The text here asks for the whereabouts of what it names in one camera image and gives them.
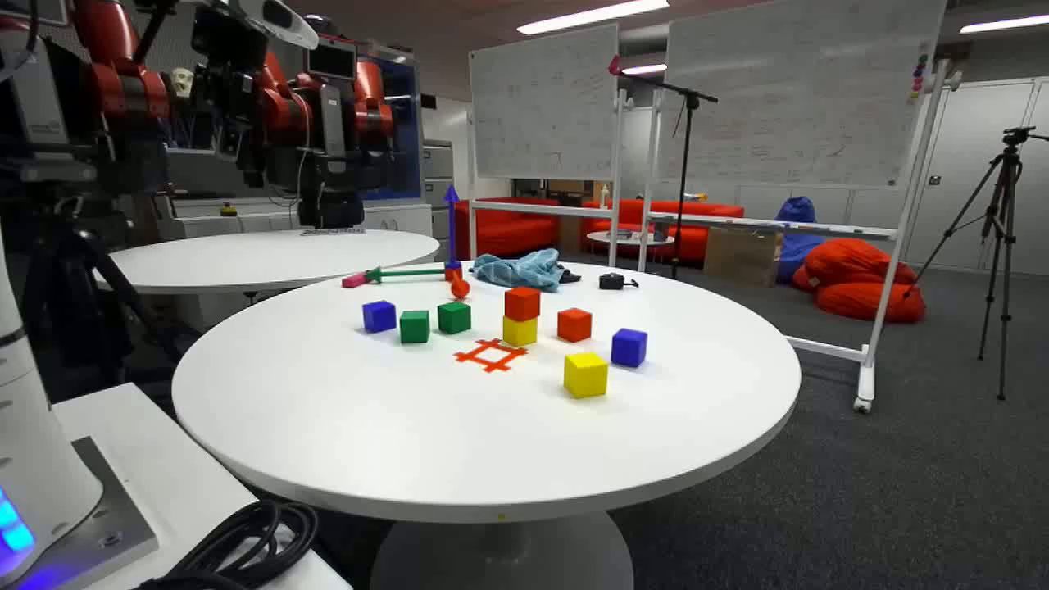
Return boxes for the green cube block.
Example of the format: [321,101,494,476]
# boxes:
[437,297,475,338]
[397,309,434,347]

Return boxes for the red cube block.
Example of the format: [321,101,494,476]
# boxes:
[503,286,544,323]
[553,305,597,343]

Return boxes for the yellow cube block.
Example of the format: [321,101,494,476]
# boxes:
[499,315,542,352]
[562,352,614,402]

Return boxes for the blue cube block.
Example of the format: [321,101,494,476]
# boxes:
[610,323,653,369]
[359,297,399,338]

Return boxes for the light blue cloth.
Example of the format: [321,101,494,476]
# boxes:
[468,247,571,296]

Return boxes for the red sofa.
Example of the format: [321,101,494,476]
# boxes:
[576,193,751,270]
[453,195,564,262]

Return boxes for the small orange toy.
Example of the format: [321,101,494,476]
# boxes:
[444,265,475,305]

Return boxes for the orange tape hash mark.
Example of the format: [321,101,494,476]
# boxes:
[453,338,527,378]

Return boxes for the purple upright marker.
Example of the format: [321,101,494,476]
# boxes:
[438,179,464,274]

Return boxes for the green marker with pink cap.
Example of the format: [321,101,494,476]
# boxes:
[338,262,453,290]

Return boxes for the round white table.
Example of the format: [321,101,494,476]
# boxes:
[171,258,803,590]
[107,225,444,297]

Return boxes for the black microphone stand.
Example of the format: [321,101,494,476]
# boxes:
[606,57,721,282]

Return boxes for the cardboard box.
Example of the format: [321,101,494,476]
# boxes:
[703,225,784,290]

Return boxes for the blue beanbag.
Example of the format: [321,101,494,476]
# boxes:
[775,193,830,289]

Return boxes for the ceiling light strip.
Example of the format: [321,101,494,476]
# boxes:
[514,0,672,40]
[956,10,1049,40]

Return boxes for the red and black robot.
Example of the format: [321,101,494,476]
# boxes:
[61,0,426,231]

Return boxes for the red beanbag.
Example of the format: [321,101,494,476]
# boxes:
[791,235,931,329]

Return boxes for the large whiteboard on stand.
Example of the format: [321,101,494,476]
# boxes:
[635,0,965,415]

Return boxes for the white robot mounting platform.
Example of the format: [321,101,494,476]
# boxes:
[47,380,353,590]

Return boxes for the black cable bundle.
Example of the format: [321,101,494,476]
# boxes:
[139,499,323,590]

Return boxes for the black camera stand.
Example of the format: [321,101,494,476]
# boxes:
[0,42,189,402]

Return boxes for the black tripod with camera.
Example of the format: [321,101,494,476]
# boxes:
[901,120,1049,402]

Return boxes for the grey metal base plate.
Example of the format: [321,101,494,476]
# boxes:
[15,433,165,590]

